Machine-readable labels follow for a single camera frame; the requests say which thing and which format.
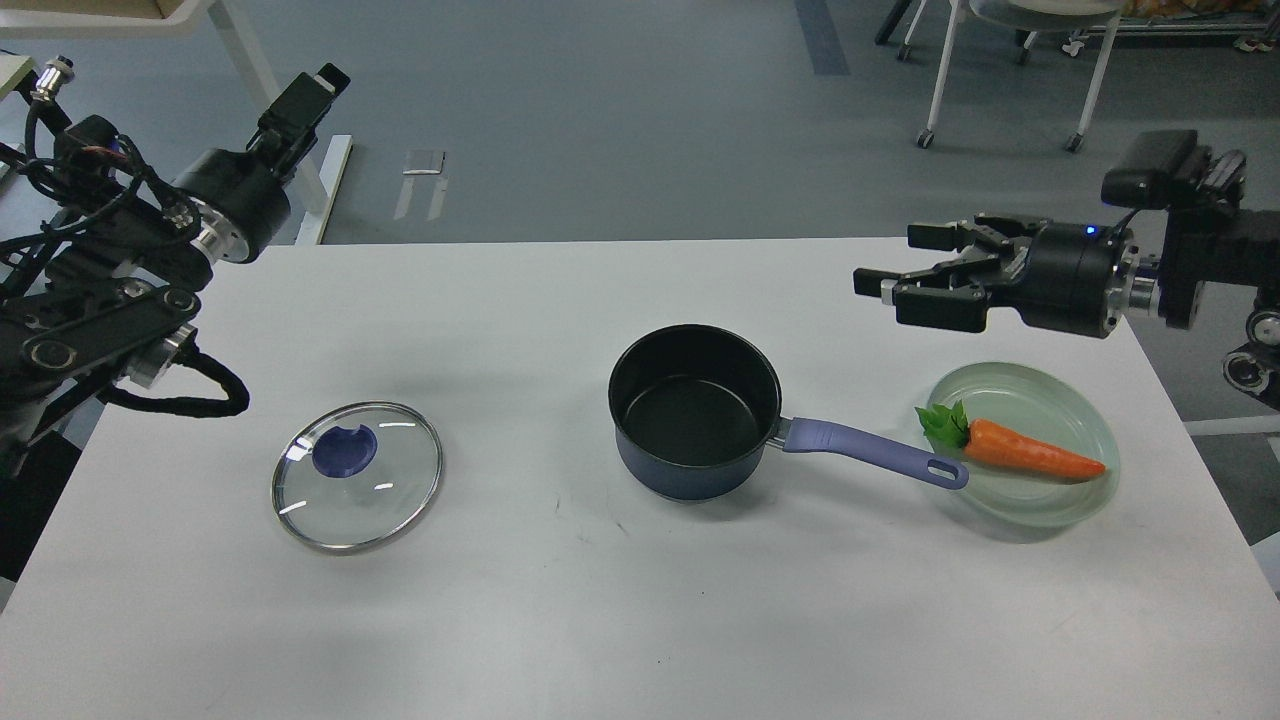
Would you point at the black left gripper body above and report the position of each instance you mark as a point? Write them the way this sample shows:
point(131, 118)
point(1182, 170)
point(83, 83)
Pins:
point(241, 202)

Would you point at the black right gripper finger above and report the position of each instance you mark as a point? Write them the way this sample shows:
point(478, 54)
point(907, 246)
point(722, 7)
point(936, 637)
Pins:
point(982, 249)
point(955, 301)

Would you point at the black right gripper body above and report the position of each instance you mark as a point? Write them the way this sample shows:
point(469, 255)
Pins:
point(1071, 277)

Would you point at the blue saucepan with purple handle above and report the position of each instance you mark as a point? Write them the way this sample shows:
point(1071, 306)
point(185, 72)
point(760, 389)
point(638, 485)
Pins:
point(694, 407)

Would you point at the glass pot lid blue knob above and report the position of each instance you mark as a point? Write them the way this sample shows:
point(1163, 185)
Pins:
point(357, 477)

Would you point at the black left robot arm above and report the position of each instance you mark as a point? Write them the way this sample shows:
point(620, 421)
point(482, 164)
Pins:
point(98, 304)

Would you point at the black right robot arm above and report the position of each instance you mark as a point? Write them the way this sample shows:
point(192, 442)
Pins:
point(1205, 246)

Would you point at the translucent green plate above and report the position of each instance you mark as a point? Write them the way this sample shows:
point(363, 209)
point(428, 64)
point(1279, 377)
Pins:
point(1037, 405)

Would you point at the orange toy carrot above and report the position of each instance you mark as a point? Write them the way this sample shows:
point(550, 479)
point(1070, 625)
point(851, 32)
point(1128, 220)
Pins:
point(993, 444)

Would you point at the white table frame leg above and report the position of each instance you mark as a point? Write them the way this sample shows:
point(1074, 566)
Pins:
point(319, 184)

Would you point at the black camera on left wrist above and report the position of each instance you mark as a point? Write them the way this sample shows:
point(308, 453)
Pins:
point(287, 131)

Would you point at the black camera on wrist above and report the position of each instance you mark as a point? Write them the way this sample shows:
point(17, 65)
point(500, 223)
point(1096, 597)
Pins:
point(1170, 170)
point(287, 131)

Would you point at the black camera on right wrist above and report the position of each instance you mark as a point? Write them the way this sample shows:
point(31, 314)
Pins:
point(1170, 170)

